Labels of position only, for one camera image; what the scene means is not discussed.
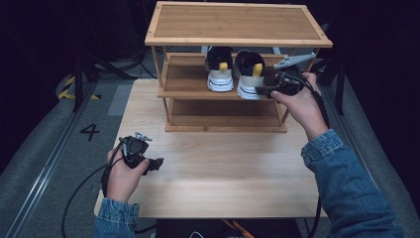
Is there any black metal stand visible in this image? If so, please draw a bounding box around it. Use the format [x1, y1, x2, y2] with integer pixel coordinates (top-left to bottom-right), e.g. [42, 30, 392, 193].
[72, 49, 138, 113]
[311, 54, 347, 116]

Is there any person's left hand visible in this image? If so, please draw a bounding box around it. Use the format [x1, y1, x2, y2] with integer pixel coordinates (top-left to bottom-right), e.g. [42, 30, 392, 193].
[105, 149, 151, 203]

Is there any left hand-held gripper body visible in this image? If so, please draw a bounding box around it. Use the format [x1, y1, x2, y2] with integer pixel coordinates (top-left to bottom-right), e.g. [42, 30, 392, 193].
[118, 131, 157, 170]

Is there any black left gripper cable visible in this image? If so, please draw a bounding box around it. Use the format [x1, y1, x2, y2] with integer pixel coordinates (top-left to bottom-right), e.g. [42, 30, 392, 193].
[60, 140, 157, 238]

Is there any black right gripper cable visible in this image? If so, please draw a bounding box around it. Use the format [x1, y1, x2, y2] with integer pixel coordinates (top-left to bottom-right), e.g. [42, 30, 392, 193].
[280, 72, 332, 238]

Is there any wooden shoe rack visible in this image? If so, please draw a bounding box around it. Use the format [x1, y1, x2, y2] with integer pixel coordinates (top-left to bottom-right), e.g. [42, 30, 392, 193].
[144, 0, 334, 134]

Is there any navy and white sneaker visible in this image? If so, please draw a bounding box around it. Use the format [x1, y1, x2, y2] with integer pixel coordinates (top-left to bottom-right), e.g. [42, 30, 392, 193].
[203, 46, 235, 93]
[233, 49, 266, 101]

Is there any person's right hand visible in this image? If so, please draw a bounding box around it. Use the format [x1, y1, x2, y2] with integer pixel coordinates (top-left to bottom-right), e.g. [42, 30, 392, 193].
[270, 72, 330, 142]

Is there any yellow and black floor tape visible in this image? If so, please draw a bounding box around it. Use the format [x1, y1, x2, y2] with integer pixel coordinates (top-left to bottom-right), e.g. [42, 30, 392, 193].
[57, 75, 102, 101]

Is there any metal floor rail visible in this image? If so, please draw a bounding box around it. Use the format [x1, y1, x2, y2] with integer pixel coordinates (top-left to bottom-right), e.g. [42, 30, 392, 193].
[3, 82, 97, 238]

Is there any orange cable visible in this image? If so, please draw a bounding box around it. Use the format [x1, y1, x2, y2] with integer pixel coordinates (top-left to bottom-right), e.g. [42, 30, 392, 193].
[221, 218, 256, 238]

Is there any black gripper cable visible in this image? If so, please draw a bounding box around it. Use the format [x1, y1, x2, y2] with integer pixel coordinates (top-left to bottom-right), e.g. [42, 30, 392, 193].
[60, 140, 157, 238]
[280, 72, 332, 238]

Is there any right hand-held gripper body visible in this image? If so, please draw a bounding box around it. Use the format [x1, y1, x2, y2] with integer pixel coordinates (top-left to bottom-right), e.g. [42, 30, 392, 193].
[271, 53, 317, 97]

